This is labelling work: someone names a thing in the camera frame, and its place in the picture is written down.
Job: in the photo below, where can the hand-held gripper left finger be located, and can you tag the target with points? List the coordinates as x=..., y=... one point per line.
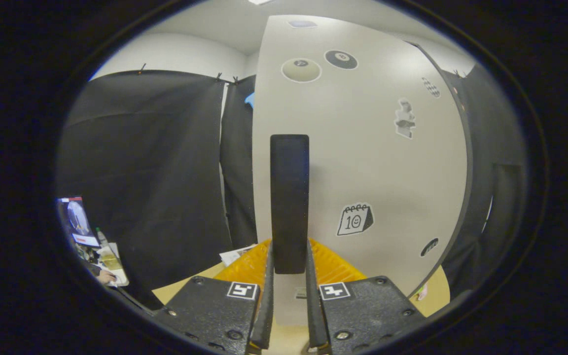
x=215, y=310

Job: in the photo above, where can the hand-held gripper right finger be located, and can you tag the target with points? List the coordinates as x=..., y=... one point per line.
x=363, y=310

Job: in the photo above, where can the beige shoe cabinet door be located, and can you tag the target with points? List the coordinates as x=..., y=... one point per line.
x=363, y=162

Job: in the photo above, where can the white and black book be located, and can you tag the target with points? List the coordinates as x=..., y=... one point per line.
x=237, y=255

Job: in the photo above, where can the pink and green plush toy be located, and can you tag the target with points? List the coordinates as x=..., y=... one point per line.
x=421, y=292

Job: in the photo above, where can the stack of printed papers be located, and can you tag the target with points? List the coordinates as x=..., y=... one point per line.
x=111, y=264

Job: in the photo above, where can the black backdrop cloth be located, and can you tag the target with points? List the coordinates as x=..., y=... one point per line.
x=141, y=172

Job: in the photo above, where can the long ceiling light panel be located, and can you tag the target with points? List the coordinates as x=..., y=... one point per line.
x=259, y=2

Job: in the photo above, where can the wall poster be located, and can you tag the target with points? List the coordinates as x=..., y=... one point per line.
x=78, y=219

